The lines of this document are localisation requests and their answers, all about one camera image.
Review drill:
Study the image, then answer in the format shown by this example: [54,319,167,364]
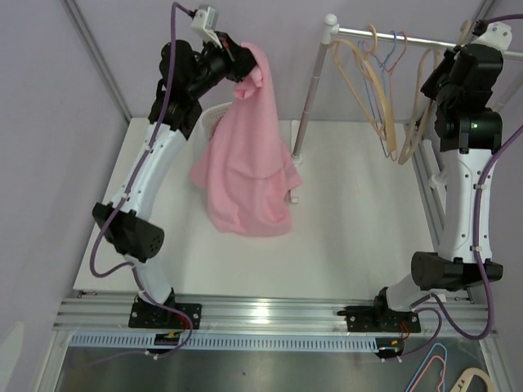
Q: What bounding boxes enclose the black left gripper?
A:
[186,32,262,100]

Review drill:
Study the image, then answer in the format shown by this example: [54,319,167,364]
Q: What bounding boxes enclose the beige wooden hanger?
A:
[398,19,473,166]
[329,24,398,160]

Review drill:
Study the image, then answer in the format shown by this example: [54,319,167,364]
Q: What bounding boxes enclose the pink wire hanger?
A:
[359,30,407,138]

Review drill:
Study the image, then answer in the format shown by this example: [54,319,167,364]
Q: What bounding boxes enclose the blue wire hanger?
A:
[357,24,398,162]

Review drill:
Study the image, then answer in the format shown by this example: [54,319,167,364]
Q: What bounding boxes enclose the light pink t shirt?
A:
[190,42,302,237]

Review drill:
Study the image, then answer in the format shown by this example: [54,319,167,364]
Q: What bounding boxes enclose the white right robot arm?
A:
[372,42,504,331]

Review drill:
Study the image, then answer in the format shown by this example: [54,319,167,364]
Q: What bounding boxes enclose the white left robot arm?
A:
[89,33,257,327]

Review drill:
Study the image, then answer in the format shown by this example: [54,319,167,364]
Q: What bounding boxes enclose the beige spare hanger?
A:
[450,367,495,392]

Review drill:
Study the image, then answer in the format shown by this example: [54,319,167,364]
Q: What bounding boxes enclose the grey right rack pole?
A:
[493,71,523,112]

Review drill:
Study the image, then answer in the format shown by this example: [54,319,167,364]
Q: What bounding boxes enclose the white plastic basket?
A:
[201,102,231,140]

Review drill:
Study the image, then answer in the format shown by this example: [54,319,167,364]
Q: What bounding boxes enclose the grey rack upright pole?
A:
[290,14,339,167]

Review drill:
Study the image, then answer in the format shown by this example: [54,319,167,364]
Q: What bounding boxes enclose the white rack foot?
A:
[288,119,303,204]

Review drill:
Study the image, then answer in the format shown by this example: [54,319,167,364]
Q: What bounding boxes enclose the pink and blue spare hangers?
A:
[405,343,449,392]

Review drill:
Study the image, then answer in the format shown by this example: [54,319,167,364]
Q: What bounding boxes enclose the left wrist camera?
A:
[191,4,221,47]

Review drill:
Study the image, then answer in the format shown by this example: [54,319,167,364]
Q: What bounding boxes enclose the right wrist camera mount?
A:
[472,20,512,53]

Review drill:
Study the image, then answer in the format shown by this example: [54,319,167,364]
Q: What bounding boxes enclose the silver clothes rail bar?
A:
[333,26,523,61]

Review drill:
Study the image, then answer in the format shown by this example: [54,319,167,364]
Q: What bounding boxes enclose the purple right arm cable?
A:
[379,14,523,360]

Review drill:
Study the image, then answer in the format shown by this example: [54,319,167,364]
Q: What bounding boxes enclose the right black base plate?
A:
[337,305,421,333]

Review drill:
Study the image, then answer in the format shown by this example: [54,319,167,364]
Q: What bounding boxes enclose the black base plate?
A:
[337,305,421,333]
[127,299,202,330]

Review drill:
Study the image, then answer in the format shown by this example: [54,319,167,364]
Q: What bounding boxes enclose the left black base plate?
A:
[127,299,202,330]

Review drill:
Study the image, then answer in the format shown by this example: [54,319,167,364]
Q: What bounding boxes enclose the white slotted cable duct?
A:
[69,332,378,353]

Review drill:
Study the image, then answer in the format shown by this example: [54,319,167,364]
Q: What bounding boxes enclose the aluminium mounting rail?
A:
[52,292,499,340]

